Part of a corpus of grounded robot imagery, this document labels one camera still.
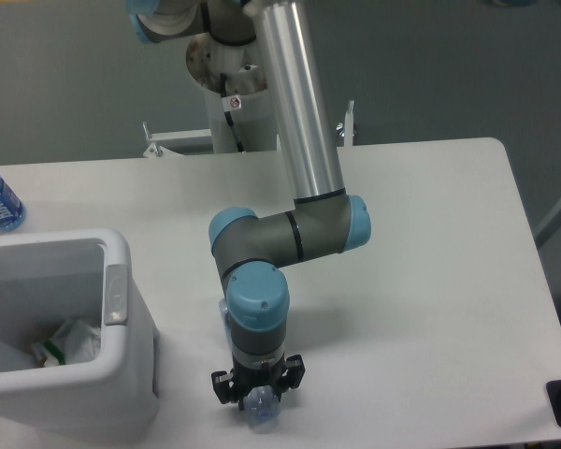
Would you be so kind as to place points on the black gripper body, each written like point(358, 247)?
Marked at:
point(250, 371)

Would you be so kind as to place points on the white trash can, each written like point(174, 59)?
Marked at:
point(47, 278)

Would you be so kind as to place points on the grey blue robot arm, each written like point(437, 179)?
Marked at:
point(255, 61)

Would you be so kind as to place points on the trash inside bin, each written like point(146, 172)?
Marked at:
point(77, 340)

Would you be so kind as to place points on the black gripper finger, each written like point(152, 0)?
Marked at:
point(228, 388)
point(291, 372)

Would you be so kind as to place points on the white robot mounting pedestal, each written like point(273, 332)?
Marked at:
point(160, 144)

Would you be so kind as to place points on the clear plastic bottle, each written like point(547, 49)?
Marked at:
point(260, 408)

